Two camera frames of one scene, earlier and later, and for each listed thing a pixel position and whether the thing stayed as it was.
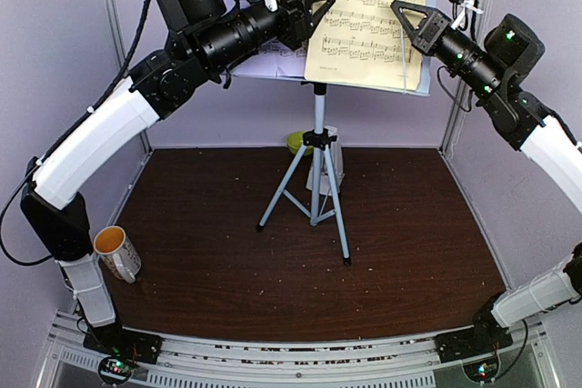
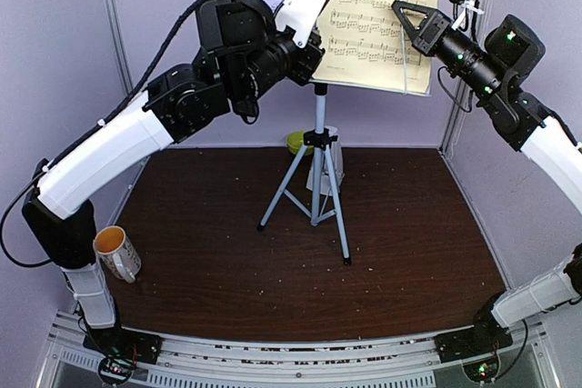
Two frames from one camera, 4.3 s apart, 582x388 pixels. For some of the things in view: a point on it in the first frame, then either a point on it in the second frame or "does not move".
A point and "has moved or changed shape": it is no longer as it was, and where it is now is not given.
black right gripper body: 428,42 does not move
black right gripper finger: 430,12 does not move
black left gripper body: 294,32 → 304,73
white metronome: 336,157 does not move
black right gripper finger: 411,33 does not move
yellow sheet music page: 360,40 has moved or changed shape
